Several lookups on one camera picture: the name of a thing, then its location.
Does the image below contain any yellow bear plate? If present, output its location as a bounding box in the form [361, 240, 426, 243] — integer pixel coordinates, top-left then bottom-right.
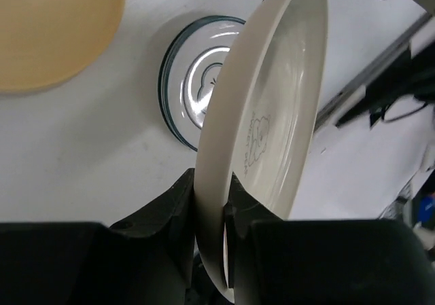
[1, 0, 126, 94]

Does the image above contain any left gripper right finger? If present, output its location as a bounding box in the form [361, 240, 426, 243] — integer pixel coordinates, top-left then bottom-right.
[224, 175, 279, 304]

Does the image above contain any cream white plate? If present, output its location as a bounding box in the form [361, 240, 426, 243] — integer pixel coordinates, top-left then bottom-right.
[194, 0, 328, 301]

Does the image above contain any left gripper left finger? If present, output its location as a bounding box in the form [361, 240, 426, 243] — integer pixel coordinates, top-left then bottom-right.
[110, 168, 194, 304]

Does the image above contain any green rim text plate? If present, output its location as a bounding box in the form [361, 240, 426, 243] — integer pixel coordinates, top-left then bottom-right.
[157, 14, 245, 149]

